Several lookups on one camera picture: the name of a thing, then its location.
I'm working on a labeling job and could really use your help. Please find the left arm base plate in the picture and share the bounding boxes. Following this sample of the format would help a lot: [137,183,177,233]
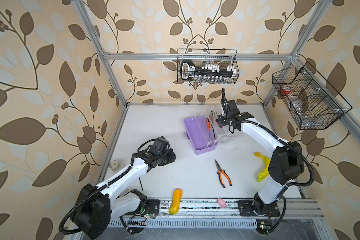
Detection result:
[126,199,160,216]

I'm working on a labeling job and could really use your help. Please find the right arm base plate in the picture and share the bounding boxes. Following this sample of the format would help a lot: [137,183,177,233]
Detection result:
[238,200,281,217]

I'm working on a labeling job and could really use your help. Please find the orange handle pliers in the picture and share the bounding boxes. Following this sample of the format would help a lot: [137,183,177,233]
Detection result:
[215,160,232,189]

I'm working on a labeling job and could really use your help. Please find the yellow squash toy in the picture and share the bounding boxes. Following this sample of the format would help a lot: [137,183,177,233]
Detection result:
[169,189,183,215]

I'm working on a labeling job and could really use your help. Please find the purple clear plastic tool box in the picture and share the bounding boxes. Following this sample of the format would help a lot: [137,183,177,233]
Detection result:
[184,105,241,155]

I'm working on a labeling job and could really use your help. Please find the black wire basket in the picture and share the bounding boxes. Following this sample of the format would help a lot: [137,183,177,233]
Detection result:
[272,62,352,130]
[177,48,240,84]

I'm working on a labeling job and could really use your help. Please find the right black wire basket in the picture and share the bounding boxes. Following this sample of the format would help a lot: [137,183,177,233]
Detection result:
[272,62,352,130]

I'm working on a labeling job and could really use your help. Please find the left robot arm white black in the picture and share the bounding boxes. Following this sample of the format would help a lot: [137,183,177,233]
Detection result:
[59,137,176,240]

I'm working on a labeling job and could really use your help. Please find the white tape roll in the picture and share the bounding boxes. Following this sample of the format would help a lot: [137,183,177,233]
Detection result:
[109,160,121,172]

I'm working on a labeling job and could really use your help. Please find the pink pig toy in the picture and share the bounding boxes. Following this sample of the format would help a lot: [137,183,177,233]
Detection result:
[217,198,227,208]

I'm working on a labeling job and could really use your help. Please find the orange handle screwdriver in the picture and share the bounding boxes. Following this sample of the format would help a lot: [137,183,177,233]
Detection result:
[206,118,211,130]

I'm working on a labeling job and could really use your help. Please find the black socket set holder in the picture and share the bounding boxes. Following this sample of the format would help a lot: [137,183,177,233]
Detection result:
[177,60,240,84]

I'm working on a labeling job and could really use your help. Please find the red capped clear bottle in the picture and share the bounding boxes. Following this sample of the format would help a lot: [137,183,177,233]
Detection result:
[281,86,298,101]

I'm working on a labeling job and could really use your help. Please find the yellow banana toy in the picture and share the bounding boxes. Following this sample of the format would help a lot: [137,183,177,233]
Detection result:
[254,152,271,182]

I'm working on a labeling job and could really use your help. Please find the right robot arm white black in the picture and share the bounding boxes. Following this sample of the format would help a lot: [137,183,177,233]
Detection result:
[217,97,315,235]

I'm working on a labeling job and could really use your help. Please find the back black wire basket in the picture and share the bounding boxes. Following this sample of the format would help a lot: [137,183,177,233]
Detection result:
[177,48,240,84]

